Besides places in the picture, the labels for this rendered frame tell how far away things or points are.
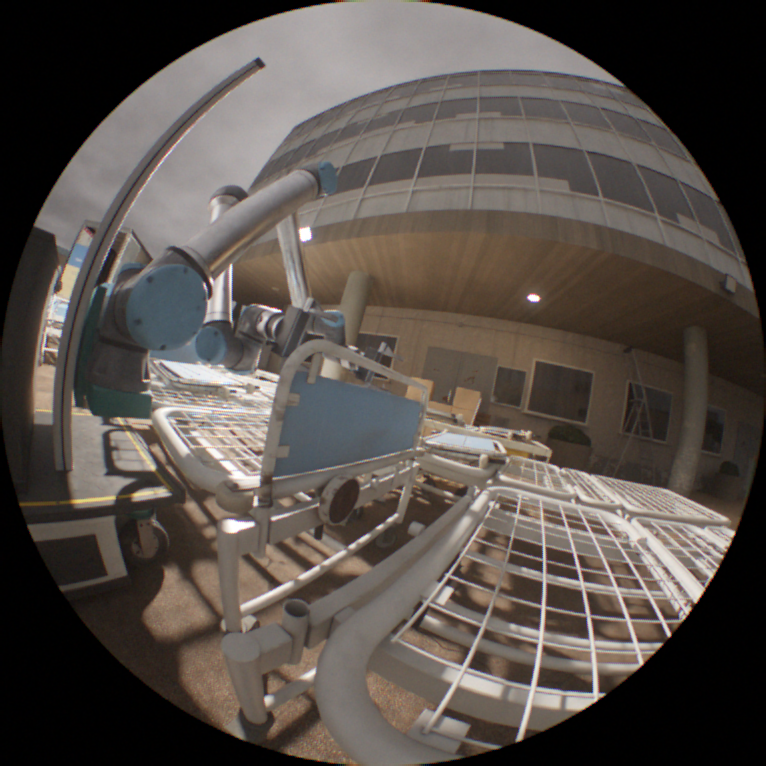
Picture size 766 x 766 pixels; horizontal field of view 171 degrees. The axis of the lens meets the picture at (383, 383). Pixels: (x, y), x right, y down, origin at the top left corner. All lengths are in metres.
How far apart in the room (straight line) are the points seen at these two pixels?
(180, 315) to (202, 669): 0.77
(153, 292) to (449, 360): 6.57
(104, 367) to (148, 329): 0.23
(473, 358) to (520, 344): 1.29
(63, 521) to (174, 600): 0.39
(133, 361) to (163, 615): 0.66
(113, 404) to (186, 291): 0.30
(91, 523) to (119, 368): 0.36
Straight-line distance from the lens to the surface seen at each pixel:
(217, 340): 0.66
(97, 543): 0.77
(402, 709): 0.79
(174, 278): 0.47
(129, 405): 0.65
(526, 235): 4.03
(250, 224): 0.62
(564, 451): 5.36
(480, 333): 6.86
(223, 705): 0.75
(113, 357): 0.65
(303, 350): 0.41
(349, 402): 0.56
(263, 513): 0.46
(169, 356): 2.39
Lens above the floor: 0.71
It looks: 2 degrees up
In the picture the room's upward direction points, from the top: 14 degrees clockwise
